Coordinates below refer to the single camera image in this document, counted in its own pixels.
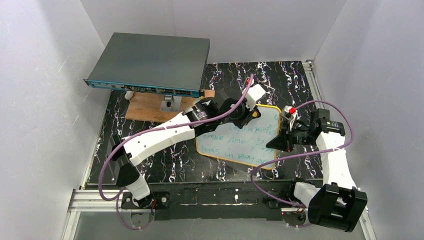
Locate yellow black eraser pad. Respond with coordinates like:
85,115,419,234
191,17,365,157
251,109,261,119

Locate yellow-framed whiteboard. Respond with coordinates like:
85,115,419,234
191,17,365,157
195,104,282,170

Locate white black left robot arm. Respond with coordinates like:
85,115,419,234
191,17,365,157
109,88,266,209

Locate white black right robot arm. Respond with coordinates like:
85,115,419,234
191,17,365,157
266,106,368,232

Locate plywood board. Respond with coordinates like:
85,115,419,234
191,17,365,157
125,92,200,123

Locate green white cylinder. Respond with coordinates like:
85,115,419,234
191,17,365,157
124,90,134,101

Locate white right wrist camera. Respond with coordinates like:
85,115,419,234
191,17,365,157
281,105,298,130

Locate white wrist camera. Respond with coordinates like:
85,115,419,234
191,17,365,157
281,105,298,130
242,84,266,111

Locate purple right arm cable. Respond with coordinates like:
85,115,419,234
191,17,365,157
250,99,355,229

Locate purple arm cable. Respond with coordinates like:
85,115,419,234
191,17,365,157
250,99,355,229
98,73,255,231

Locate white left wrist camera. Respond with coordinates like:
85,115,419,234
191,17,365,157
242,84,266,111

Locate black grey wire stripper pliers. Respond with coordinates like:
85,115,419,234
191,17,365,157
243,77,276,105

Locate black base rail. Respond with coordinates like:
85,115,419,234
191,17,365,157
69,178,369,221

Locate grey metal stand bracket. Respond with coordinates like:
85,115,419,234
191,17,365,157
160,94,182,113

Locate grey blue network switch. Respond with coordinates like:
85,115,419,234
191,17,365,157
84,32,210,98

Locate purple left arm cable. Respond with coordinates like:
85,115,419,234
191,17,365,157
98,73,255,231

